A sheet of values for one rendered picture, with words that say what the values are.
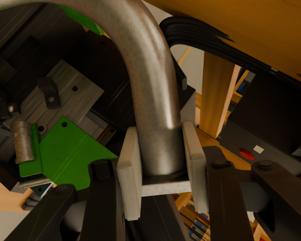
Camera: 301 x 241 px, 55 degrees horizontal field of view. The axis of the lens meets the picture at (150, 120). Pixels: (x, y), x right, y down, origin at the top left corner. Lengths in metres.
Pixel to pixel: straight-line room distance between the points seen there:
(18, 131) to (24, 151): 0.04
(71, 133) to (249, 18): 0.39
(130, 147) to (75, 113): 0.48
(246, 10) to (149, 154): 0.31
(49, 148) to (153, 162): 0.44
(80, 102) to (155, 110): 0.47
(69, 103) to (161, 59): 0.48
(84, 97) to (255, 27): 0.37
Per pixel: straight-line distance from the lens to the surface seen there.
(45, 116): 0.65
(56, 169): 0.61
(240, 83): 9.56
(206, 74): 0.88
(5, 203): 1.05
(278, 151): 0.51
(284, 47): 0.47
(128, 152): 0.15
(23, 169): 0.62
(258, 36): 0.48
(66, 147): 0.60
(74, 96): 0.64
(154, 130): 0.18
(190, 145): 0.15
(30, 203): 1.11
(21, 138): 0.59
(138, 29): 0.18
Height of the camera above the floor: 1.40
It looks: 18 degrees down
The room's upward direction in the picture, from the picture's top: 124 degrees clockwise
